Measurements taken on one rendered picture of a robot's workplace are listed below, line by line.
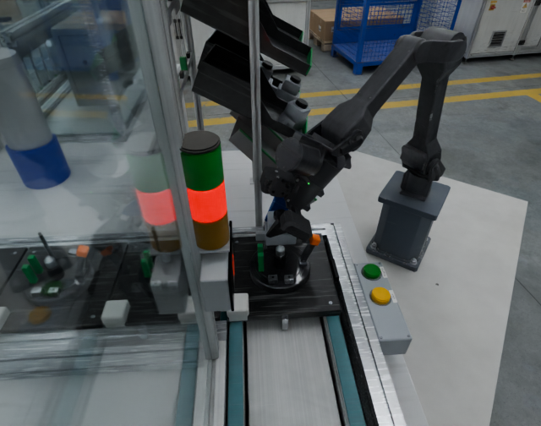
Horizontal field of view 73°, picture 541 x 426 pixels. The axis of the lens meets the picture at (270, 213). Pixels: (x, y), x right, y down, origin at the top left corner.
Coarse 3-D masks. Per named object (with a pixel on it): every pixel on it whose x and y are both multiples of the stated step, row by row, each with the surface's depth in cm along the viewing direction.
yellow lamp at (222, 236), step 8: (224, 216) 48; (200, 224) 47; (208, 224) 47; (216, 224) 48; (224, 224) 49; (200, 232) 48; (208, 232) 48; (216, 232) 48; (224, 232) 50; (200, 240) 49; (208, 240) 49; (216, 240) 49; (224, 240) 50; (208, 248) 50; (216, 248) 50
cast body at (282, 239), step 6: (282, 210) 75; (270, 216) 75; (270, 222) 74; (258, 234) 77; (264, 234) 77; (282, 234) 76; (288, 234) 76; (258, 240) 78; (270, 240) 76; (276, 240) 76; (282, 240) 77; (288, 240) 77; (294, 240) 77
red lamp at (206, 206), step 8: (224, 184) 46; (192, 192) 44; (200, 192) 44; (208, 192) 44; (216, 192) 45; (224, 192) 46; (192, 200) 45; (200, 200) 45; (208, 200) 45; (216, 200) 45; (224, 200) 47; (192, 208) 46; (200, 208) 45; (208, 208) 46; (216, 208) 46; (224, 208) 47; (192, 216) 47; (200, 216) 46; (208, 216) 46; (216, 216) 47
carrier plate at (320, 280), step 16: (240, 240) 93; (320, 240) 93; (240, 256) 89; (320, 256) 89; (240, 272) 85; (320, 272) 85; (240, 288) 82; (256, 288) 82; (304, 288) 82; (320, 288) 82; (256, 304) 78; (272, 304) 78; (288, 304) 78; (304, 304) 78; (320, 304) 78; (336, 304) 78
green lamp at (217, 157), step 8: (216, 152) 42; (184, 160) 42; (192, 160) 41; (200, 160) 41; (208, 160) 41; (216, 160) 42; (184, 168) 42; (192, 168) 42; (200, 168) 42; (208, 168) 42; (216, 168) 43; (184, 176) 43; (192, 176) 43; (200, 176) 42; (208, 176) 43; (216, 176) 43; (192, 184) 43; (200, 184) 43; (208, 184) 43; (216, 184) 44
